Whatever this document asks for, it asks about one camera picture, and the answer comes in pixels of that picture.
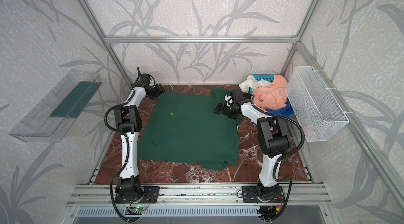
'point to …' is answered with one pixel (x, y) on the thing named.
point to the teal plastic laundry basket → (268, 79)
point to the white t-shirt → (251, 82)
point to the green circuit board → (134, 210)
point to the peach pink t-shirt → (273, 96)
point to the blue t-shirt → (285, 111)
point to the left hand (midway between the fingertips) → (164, 86)
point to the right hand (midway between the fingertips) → (220, 108)
